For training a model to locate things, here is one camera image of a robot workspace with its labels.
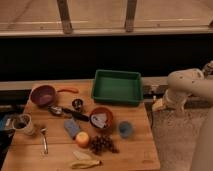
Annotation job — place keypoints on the black handled ice cream scoop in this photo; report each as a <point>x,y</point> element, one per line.
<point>60,111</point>

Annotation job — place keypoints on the orange carrot toy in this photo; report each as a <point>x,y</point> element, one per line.
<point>72,90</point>

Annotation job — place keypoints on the yellow banana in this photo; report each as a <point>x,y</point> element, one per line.
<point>83,161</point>

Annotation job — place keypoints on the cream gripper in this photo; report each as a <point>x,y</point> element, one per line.
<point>158,105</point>

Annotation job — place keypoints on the wooden table board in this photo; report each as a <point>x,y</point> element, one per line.
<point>136,153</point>

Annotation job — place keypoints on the orange bowl with white item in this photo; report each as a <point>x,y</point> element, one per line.
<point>101,118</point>

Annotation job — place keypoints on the blue sponge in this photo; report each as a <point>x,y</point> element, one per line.
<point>71,127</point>

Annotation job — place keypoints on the green plastic tray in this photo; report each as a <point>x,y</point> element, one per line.
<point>117,87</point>

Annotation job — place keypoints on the bunch of dark grapes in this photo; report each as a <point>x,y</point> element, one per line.
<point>100,144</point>

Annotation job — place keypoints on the blue plastic cup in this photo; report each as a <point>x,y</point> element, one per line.
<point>125,129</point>

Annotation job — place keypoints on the small metal cup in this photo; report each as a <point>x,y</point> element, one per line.
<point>78,105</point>

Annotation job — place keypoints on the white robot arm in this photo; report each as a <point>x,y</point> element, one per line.
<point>182,84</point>

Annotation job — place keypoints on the purple bowl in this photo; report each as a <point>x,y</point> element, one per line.
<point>43,96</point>

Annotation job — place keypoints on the orange fruit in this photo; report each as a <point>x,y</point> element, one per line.
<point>82,139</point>

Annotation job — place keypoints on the white mug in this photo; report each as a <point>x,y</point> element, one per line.
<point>23,123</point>

